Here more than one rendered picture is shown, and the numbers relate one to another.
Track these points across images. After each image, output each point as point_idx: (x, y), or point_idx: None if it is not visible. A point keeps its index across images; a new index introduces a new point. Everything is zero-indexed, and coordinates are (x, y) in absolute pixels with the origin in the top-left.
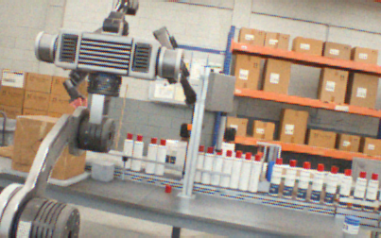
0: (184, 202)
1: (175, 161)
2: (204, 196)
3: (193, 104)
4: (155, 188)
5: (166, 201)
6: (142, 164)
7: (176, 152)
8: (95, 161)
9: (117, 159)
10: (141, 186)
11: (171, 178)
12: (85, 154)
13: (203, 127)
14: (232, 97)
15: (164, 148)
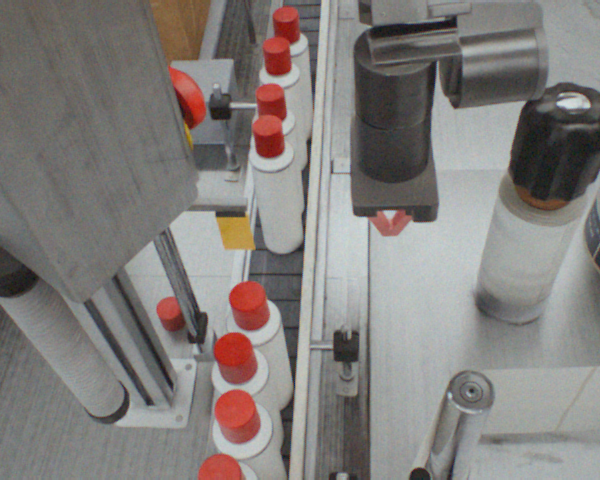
0: (41, 401)
1: (592, 237)
2: (181, 467)
3: (364, 16)
4: (200, 273)
5: (26, 343)
6: (312, 160)
7: None
8: (188, 64)
9: None
10: (194, 230)
11: (267, 290)
12: (174, 24)
13: (367, 212)
14: (1, 202)
15: (252, 167)
